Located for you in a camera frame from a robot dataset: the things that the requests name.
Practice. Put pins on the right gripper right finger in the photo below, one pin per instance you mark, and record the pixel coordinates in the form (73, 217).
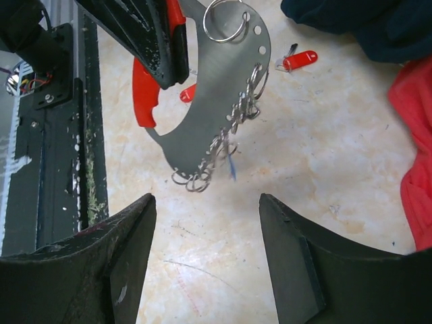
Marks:
(318, 276)

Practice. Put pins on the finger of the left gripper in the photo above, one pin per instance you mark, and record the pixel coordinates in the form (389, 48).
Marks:
(154, 31)

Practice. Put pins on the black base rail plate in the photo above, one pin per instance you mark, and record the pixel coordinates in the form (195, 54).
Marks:
(53, 174)

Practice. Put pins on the key with red tag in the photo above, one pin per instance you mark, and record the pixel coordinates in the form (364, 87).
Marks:
(293, 61)
(187, 95)

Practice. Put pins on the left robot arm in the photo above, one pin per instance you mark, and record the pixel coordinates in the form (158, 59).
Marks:
(22, 34)

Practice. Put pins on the key with blue tag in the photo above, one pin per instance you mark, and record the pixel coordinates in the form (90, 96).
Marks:
(232, 167)

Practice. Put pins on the dark navy shirt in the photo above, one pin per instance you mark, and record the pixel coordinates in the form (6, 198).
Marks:
(387, 31)

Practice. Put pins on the metal key holder red handle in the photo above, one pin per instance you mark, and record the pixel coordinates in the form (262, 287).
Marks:
(234, 50)

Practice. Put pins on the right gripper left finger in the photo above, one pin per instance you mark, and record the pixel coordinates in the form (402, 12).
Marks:
(95, 276)

